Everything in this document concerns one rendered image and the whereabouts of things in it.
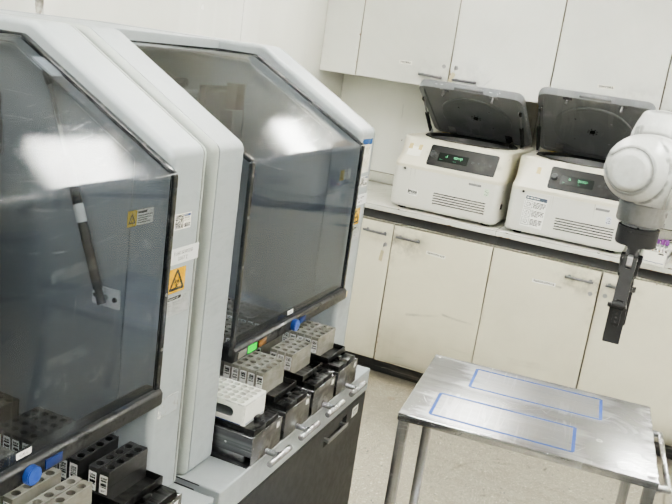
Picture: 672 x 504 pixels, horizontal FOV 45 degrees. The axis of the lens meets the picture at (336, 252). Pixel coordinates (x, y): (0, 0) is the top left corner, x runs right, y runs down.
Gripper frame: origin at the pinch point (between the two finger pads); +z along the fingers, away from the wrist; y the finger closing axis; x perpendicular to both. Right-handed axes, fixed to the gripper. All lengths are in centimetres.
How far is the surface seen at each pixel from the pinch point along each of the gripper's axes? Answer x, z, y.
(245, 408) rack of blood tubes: 70, 34, -15
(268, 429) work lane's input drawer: 66, 40, -10
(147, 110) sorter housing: 85, -29, -37
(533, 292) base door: 46, 56, 218
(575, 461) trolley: 2.1, 38.2, 18.3
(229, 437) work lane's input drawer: 72, 41, -17
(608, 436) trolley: -3, 38, 37
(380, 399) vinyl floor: 104, 120, 192
